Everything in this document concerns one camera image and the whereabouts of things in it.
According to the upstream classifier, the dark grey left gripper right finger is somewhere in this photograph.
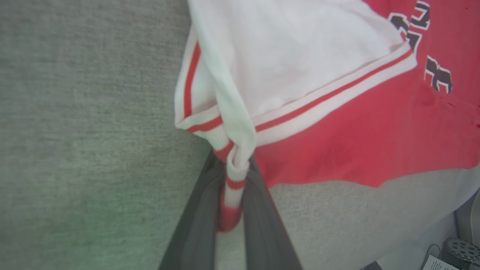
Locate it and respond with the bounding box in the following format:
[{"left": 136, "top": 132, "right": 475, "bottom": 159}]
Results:
[{"left": 240, "top": 156, "right": 303, "bottom": 270}]

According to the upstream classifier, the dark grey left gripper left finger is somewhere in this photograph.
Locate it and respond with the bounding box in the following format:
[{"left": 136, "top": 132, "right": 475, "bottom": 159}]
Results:
[{"left": 157, "top": 150, "right": 226, "bottom": 270}]

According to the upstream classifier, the red and white jersey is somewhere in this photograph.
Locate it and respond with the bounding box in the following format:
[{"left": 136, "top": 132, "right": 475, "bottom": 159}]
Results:
[{"left": 174, "top": 0, "right": 480, "bottom": 233}]

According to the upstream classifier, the grey fabric sofa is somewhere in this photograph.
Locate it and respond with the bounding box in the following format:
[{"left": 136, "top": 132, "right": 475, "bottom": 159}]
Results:
[{"left": 0, "top": 0, "right": 480, "bottom": 270}]

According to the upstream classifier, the white printed paper sheet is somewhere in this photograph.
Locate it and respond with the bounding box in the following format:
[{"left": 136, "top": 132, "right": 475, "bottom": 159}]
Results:
[{"left": 421, "top": 255, "right": 455, "bottom": 270}]

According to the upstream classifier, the perforated metal round object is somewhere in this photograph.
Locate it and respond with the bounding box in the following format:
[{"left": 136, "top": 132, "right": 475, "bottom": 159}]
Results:
[{"left": 442, "top": 237, "right": 480, "bottom": 270}]

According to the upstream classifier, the thin grey floor cable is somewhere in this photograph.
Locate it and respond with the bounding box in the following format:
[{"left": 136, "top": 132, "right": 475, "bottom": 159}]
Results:
[{"left": 424, "top": 244, "right": 444, "bottom": 265}]

